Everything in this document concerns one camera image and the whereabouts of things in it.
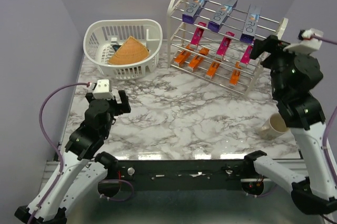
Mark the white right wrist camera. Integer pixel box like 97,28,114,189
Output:
283,28,324,55

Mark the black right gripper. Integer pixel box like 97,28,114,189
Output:
249,33,306,96

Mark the woven orange conical hat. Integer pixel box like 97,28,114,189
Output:
107,36,150,65

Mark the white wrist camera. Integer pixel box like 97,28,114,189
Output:
93,79,115,100
283,28,324,55

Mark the black mounting base rail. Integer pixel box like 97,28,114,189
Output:
103,159,261,192

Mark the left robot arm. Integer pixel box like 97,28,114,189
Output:
14,90,131,223

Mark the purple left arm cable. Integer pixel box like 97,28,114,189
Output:
26,82,135,224

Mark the cream metal shelf rack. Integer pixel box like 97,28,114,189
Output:
166,0,289,97

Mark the dark object in basket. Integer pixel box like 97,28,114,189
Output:
112,45,121,52

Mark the silver Rio toothpaste box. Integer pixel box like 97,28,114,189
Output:
240,4,262,44
182,0,207,24
207,0,237,33

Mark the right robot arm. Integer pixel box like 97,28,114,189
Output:
242,30,336,216

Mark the beige paper cup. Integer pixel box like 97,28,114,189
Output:
257,113,289,140

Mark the orange toothpaste box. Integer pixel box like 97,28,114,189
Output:
229,62,241,86
188,48,209,72
173,44,194,67
205,62,220,79

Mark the white plastic basket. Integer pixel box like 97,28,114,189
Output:
83,19,163,80

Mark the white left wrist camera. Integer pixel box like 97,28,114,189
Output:
93,79,115,100

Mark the pink toothpaste box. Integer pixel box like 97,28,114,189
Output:
215,32,235,61
190,22,206,49
240,46,253,66

